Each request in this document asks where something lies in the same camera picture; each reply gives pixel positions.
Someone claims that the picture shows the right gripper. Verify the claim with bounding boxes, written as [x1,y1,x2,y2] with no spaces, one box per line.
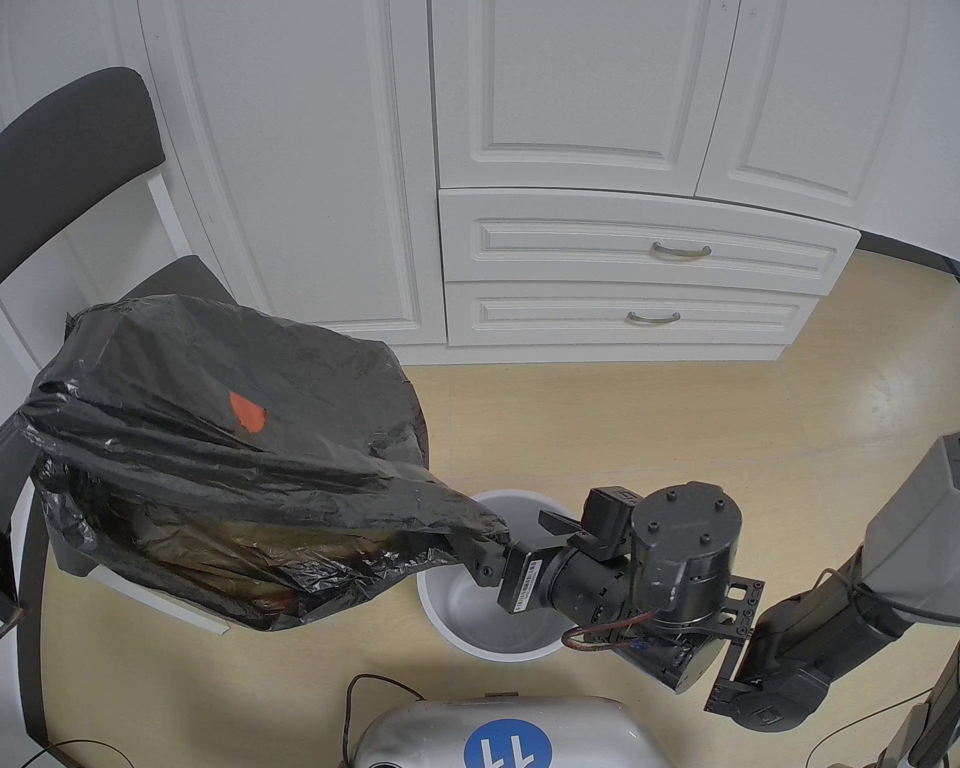
[459,534,637,630]

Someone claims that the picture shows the black plastic bag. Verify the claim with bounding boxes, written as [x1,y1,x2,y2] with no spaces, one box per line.
[15,294,516,635]

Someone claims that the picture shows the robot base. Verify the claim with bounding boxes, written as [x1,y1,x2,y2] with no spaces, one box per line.
[352,693,669,768]

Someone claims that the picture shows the white trash bin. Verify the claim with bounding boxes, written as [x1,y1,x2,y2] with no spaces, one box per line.
[416,489,588,661]

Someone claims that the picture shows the white wardrobe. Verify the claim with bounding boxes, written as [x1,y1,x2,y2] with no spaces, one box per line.
[0,0,920,369]

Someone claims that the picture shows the grey and white chair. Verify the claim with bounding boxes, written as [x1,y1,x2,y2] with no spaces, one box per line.
[0,66,235,639]

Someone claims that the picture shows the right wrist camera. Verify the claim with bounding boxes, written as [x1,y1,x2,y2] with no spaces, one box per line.
[537,486,640,562]

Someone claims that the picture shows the black cable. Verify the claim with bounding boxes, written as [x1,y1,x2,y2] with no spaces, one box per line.
[341,673,429,768]

